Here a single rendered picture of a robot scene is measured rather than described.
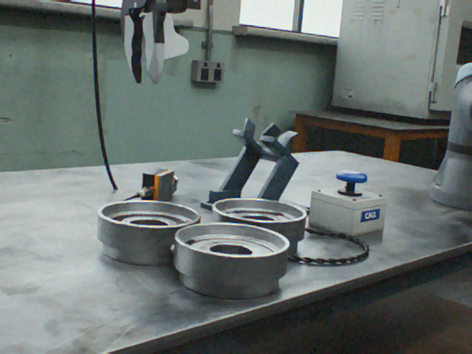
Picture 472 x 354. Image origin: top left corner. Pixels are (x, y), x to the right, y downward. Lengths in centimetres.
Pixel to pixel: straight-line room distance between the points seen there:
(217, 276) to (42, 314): 14
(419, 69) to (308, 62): 59
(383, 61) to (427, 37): 25
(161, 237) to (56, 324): 16
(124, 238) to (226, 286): 12
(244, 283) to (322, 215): 28
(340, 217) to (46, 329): 42
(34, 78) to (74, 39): 21
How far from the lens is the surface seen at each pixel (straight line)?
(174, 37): 84
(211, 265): 53
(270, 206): 74
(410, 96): 291
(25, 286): 56
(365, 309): 124
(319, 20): 336
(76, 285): 56
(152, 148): 258
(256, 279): 53
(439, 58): 286
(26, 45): 227
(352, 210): 76
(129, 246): 60
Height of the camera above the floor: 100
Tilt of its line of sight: 10 degrees down
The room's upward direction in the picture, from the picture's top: 5 degrees clockwise
